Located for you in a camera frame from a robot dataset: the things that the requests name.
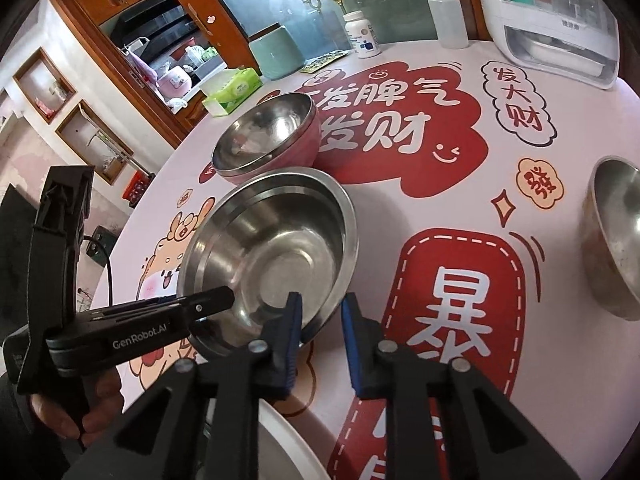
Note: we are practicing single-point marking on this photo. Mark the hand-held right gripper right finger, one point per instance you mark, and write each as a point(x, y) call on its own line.
point(352, 345)

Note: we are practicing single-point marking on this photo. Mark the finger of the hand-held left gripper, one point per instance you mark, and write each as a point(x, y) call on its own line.
point(150, 305)
point(210, 302)

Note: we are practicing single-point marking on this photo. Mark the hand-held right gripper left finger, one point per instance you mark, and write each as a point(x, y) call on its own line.
point(295, 340)

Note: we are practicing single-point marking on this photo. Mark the large steel bowl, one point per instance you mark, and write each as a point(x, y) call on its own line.
point(280, 240)

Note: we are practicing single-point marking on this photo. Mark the white plate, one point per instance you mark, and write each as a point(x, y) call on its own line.
point(290, 455)

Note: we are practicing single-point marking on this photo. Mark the pink steel bowl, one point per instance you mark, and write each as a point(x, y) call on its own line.
point(270, 135)

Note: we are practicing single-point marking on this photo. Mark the bronze steel bowl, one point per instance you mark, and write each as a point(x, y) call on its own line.
point(620, 240)

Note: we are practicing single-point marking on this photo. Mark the person's left hand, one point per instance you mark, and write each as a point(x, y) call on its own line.
point(107, 397)

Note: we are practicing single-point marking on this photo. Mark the black power strip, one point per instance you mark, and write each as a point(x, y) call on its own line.
point(102, 243)

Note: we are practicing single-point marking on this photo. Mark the red crate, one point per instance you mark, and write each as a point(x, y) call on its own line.
point(137, 187)

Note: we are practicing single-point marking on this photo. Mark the green tissue pack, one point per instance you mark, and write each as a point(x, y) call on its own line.
point(232, 91)

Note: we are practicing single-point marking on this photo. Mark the pink kitchen appliance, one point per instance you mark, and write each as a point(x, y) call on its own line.
point(173, 85)

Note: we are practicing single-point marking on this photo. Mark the pale green canister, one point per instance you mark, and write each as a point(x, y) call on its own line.
point(277, 55)

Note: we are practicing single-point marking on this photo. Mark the patterned flat packet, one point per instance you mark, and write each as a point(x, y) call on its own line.
point(325, 61)

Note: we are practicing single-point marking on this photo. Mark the frosted glass partition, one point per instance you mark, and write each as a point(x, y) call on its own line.
point(310, 15)

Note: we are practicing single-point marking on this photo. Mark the white pill bottle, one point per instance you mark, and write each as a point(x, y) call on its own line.
point(362, 32)

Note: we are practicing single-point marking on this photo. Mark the clear squeeze bottle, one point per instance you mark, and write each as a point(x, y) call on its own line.
point(450, 15)

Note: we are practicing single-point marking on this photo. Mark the white countertop sterilizer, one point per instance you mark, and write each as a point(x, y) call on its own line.
point(550, 25)

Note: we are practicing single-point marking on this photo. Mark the wall niche shelf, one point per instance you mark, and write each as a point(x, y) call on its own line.
point(45, 85)
point(95, 142)

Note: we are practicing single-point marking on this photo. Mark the wooden kitchen window frame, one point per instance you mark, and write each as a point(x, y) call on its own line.
point(115, 45)

